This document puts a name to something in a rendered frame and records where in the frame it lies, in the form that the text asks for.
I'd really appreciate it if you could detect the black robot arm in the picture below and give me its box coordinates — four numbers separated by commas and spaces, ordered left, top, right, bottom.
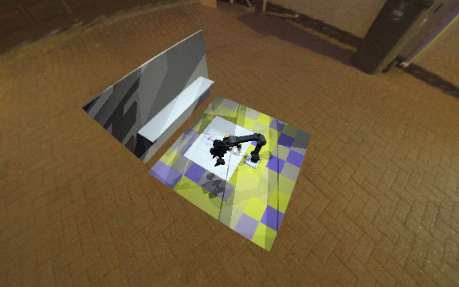
210, 133, 267, 163

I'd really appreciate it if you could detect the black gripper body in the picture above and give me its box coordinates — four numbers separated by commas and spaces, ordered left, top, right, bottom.
217, 148, 227, 165

